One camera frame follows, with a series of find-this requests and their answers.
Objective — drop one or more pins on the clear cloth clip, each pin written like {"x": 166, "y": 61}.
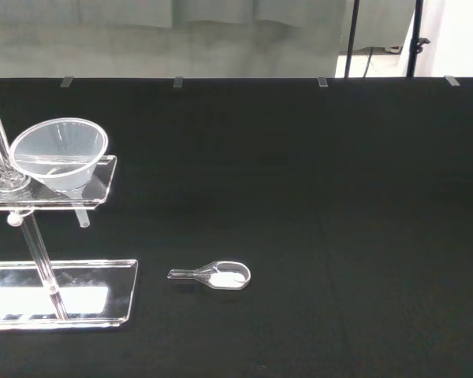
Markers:
{"x": 66, "y": 82}
{"x": 178, "y": 82}
{"x": 322, "y": 82}
{"x": 452, "y": 80}

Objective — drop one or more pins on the thin black tripod pole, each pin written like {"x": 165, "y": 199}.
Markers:
{"x": 352, "y": 35}

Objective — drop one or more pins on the clear acrylic funnel stand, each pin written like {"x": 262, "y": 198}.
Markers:
{"x": 102, "y": 291}

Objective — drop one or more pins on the black bench cloth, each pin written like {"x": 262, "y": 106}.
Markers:
{"x": 319, "y": 197}

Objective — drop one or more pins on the black tripod pole with clamp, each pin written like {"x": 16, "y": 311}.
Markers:
{"x": 414, "y": 39}

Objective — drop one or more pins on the glass weighing funnel with powder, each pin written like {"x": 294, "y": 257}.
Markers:
{"x": 224, "y": 279}

